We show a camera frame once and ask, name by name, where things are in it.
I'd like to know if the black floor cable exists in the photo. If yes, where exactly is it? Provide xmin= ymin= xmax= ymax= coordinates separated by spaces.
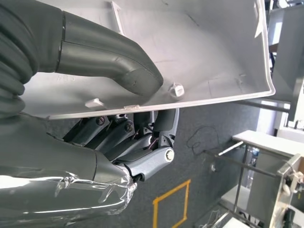
xmin=186 ymin=125 xmax=223 ymax=158

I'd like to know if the white pillar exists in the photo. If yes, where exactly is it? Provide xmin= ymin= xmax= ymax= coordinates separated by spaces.
xmin=267 ymin=0 xmax=304 ymax=124

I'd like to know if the steel frame table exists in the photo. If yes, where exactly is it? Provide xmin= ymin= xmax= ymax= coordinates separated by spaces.
xmin=203 ymin=129 xmax=304 ymax=228

